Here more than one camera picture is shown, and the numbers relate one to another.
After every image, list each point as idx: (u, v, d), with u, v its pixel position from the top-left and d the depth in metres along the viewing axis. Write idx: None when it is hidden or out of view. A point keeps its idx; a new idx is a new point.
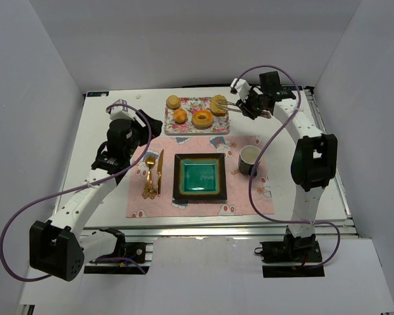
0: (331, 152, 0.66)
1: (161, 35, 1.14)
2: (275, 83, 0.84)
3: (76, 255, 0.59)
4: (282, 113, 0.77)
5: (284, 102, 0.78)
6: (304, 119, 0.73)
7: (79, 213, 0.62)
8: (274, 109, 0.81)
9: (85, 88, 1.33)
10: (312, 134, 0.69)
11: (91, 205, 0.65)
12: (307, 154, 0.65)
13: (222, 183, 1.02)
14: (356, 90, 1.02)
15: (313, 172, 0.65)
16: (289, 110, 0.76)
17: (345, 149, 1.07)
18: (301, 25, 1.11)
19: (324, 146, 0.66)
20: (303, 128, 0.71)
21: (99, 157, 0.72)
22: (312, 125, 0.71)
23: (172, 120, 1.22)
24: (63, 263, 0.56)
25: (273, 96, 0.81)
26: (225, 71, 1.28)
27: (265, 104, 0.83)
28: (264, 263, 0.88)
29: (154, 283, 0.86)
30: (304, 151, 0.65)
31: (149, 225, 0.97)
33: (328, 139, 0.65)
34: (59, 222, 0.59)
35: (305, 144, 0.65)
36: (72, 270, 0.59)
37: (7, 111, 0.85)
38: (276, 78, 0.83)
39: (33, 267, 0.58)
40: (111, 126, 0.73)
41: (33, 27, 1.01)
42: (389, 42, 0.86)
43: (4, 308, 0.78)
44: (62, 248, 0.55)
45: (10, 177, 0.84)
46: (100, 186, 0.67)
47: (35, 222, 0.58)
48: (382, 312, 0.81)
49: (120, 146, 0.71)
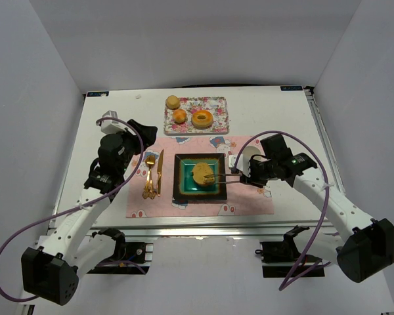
0: (391, 245, 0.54)
1: (161, 35, 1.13)
2: (282, 147, 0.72)
3: (70, 279, 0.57)
4: (309, 189, 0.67)
5: (306, 174, 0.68)
6: (342, 199, 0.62)
7: (71, 237, 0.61)
8: (294, 182, 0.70)
9: (85, 88, 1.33)
10: (362, 222, 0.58)
11: (85, 227, 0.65)
12: (365, 254, 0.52)
13: (222, 183, 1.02)
14: (357, 89, 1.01)
15: (372, 269, 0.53)
16: (320, 189, 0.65)
17: (345, 149, 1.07)
18: (301, 24, 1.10)
19: (377, 232, 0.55)
20: (345, 214, 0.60)
21: (92, 174, 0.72)
22: (356, 208, 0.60)
23: (172, 120, 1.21)
24: (57, 289, 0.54)
25: (289, 165, 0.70)
26: (226, 71, 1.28)
27: (282, 176, 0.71)
28: (264, 263, 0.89)
29: (154, 283, 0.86)
30: (362, 251, 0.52)
31: (149, 224, 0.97)
33: (383, 226, 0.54)
34: (50, 249, 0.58)
35: (364, 245, 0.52)
36: (66, 294, 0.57)
37: (7, 111, 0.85)
38: (282, 142, 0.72)
39: (27, 290, 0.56)
40: (103, 142, 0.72)
41: (33, 27, 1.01)
42: (389, 41, 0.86)
43: (4, 308, 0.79)
44: (54, 275, 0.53)
45: (11, 177, 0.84)
46: (92, 207, 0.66)
47: (27, 248, 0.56)
48: (382, 312, 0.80)
49: (112, 164, 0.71)
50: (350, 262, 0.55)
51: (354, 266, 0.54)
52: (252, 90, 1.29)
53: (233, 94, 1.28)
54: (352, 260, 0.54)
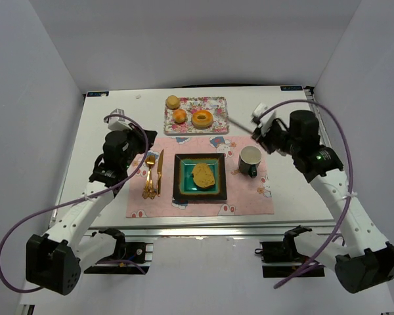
0: None
1: (161, 35, 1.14)
2: (312, 137, 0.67)
3: (73, 270, 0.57)
4: (328, 193, 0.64)
5: (329, 175, 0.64)
6: (360, 214, 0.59)
7: (75, 226, 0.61)
8: (312, 178, 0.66)
9: (85, 88, 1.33)
10: (375, 244, 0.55)
11: (90, 217, 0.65)
12: (371, 274, 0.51)
13: (222, 183, 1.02)
14: (357, 89, 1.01)
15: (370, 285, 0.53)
16: (340, 197, 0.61)
17: (345, 149, 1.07)
18: (301, 24, 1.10)
19: (387, 254, 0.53)
20: (360, 231, 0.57)
21: (96, 168, 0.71)
22: (373, 227, 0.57)
23: (172, 120, 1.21)
24: (59, 278, 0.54)
25: (312, 161, 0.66)
26: (225, 71, 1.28)
27: (302, 170, 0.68)
28: (264, 263, 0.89)
29: (154, 283, 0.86)
30: (369, 272, 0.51)
31: (149, 224, 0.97)
33: None
34: (56, 236, 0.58)
35: (373, 266, 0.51)
36: (69, 284, 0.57)
37: (6, 111, 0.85)
38: (314, 128, 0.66)
39: (30, 279, 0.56)
40: (108, 137, 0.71)
41: (33, 28, 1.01)
42: (389, 41, 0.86)
43: (4, 308, 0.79)
44: (57, 265, 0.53)
45: (11, 177, 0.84)
46: (97, 199, 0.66)
47: (32, 235, 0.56)
48: (382, 312, 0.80)
49: (116, 159, 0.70)
50: (349, 275, 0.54)
51: (354, 280, 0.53)
52: (252, 90, 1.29)
53: (233, 94, 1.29)
54: (352, 275, 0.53)
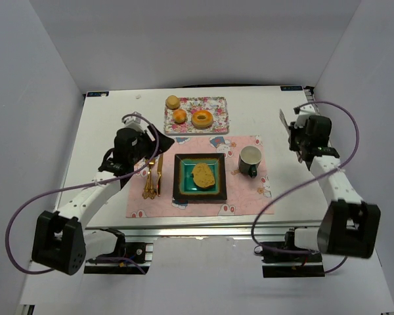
0: (370, 231, 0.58)
1: (161, 35, 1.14)
2: (322, 134, 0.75)
3: (79, 248, 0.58)
4: (320, 168, 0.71)
5: (324, 157, 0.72)
6: (343, 180, 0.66)
7: (85, 206, 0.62)
8: (312, 164, 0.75)
9: (85, 88, 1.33)
10: (350, 199, 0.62)
11: (99, 201, 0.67)
12: (342, 221, 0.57)
13: (222, 183, 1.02)
14: (357, 89, 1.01)
15: (344, 243, 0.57)
16: (328, 167, 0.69)
17: (345, 149, 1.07)
18: (301, 24, 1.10)
19: (362, 215, 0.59)
20: (339, 189, 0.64)
21: (105, 161, 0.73)
22: (352, 189, 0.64)
23: (172, 120, 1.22)
24: (66, 255, 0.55)
25: (313, 150, 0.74)
26: (225, 71, 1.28)
27: (304, 156, 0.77)
28: (264, 263, 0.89)
29: (155, 283, 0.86)
30: (341, 218, 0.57)
31: (149, 224, 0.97)
33: (369, 209, 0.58)
34: (66, 213, 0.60)
35: (343, 211, 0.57)
36: (74, 264, 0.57)
37: (6, 111, 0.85)
38: (326, 126, 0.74)
39: (35, 260, 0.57)
40: (121, 132, 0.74)
41: (33, 28, 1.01)
42: (389, 41, 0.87)
43: (4, 308, 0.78)
44: (66, 239, 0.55)
45: (11, 177, 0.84)
46: (106, 186, 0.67)
47: (43, 212, 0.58)
48: (382, 312, 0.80)
49: (125, 153, 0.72)
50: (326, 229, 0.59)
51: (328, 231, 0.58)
52: (251, 90, 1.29)
53: (233, 94, 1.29)
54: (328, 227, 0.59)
